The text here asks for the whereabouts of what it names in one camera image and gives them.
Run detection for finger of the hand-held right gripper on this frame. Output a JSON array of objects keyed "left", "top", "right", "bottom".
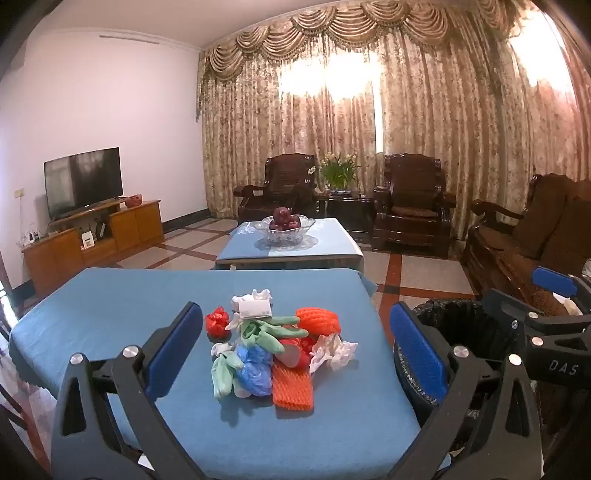
[
  {"left": 532, "top": 266, "right": 591, "bottom": 305},
  {"left": 482, "top": 288, "right": 591, "bottom": 384}
]

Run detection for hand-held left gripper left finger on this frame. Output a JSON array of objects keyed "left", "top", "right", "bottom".
[{"left": 51, "top": 302, "right": 204, "bottom": 480}]

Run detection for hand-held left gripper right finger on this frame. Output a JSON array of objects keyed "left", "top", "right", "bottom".
[{"left": 389, "top": 302, "right": 546, "bottom": 480}]

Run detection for black trash bin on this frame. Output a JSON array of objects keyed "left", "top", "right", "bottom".
[{"left": 392, "top": 299, "right": 550, "bottom": 462}]

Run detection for green rubber glove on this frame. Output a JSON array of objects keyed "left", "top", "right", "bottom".
[
  {"left": 238, "top": 315, "right": 309, "bottom": 355},
  {"left": 211, "top": 352, "right": 245, "bottom": 400}
]

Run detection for red paper cup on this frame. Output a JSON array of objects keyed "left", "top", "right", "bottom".
[{"left": 277, "top": 338, "right": 319, "bottom": 369}]

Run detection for red crumpled plastic bag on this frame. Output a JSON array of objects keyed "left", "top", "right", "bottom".
[{"left": 204, "top": 306, "right": 230, "bottom": 337}]

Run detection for dark wooden sofa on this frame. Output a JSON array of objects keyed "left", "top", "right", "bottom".
[{"left": 462, "top": 173, "right": 591, "bottom": 319}]

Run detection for blue tablecloth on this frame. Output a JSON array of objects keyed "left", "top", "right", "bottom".
[{"left": 8, "top": 268, "right": 451, "bottom": 480}]

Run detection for white paper cup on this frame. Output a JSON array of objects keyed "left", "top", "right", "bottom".
[{"left": 232, "top": 298, "right": 272, "bottom": 319}]

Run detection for blue plastic bag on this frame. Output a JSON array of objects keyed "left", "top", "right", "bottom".
[{"left": 235, "top": 345, "right": 274, "bottom": 397}]

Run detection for white crumpled tissue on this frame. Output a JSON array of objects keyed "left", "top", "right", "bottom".
[
  {"left": 309, "top": 335, "right": 358, "bottom": 374},
  {"left": 231, "top": 289, "right": 273, "bottom": 305}
]

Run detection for orange foam net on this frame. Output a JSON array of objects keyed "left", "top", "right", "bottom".
[
  {"left": 271, "top": 362, "right": 315, "bottom": 412},
  {"left": 295, "top": 308, "right": 343, "bottom": 335}
]

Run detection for wooden television cabinet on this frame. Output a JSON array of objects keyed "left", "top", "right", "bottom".
[{"left": 21, "top": 199, "right": 165, "bottom": 296}]

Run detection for blue covered coffee table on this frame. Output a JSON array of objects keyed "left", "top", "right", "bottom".
[{"left": 215, "top": 218, "right": 365, "bottom": 271}]

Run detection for glass fruit bowl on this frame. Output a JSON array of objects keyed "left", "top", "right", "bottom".
[{"left": 253, "top": 215, "right": 317, "bottom": 250}]

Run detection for dark wooden armchair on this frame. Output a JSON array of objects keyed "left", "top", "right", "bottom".
[
  {"left": 233, "top": 153, "right": 324, "bottom": 222},
  {"left": 372, "top": 154, "right": 458, "bottom": 257}
]

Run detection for dark wooden side table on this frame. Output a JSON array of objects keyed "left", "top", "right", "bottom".
[{"left": 316, "top": 189, "right": 376, "bottom": 232}]

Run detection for red apples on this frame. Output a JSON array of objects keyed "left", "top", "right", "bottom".
[{"left": 269, "top": 207, "right": 302, "bottom": 230}]

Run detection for flat screen television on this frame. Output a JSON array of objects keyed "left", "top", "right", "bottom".
[{"left": 44, "top": 147, "right": 124, "bottom": 221}]

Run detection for green potted plant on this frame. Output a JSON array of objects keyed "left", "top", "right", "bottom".
[{"left": 308, "top": 152, "right": 361, "bottom": 192}]

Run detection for beige patterned curtains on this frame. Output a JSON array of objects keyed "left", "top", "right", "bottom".
[{"left": 196, "top": 0, "right": 591, "bottom": 222}]

